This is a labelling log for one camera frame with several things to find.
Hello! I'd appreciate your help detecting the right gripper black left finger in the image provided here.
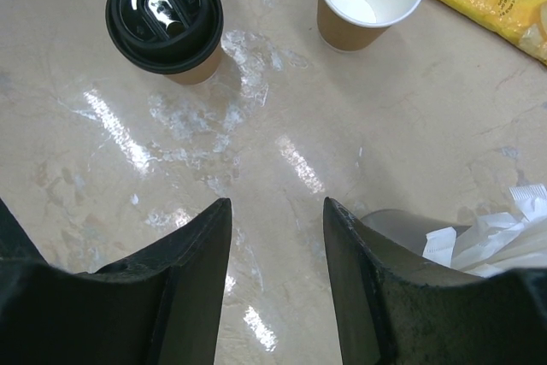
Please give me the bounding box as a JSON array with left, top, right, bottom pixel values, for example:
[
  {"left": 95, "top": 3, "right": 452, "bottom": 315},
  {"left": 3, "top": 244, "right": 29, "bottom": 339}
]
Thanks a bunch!
[{"left": 1, "top": 198, "right": 232, "bottom": 364}]

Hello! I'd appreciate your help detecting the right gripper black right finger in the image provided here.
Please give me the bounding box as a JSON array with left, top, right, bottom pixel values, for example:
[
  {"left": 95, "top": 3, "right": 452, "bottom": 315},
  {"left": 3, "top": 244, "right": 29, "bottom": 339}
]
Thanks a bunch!
[{"left": 323, "top": 198, "right": 546, "bottom": 364}]

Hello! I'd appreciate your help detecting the black coffee cup lid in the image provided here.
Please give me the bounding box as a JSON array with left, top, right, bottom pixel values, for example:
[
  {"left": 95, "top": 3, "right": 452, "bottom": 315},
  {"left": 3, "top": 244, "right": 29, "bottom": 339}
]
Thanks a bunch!
[{"left": 105, "top": 0, "right": 224, "bottom": 76}]

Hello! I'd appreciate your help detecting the grey straw holder cup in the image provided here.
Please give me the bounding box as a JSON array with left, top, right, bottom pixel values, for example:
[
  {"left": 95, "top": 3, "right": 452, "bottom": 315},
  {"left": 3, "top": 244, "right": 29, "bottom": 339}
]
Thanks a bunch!
[{"left": 361, "top": 209, "right": 470, "bottom": 255}]

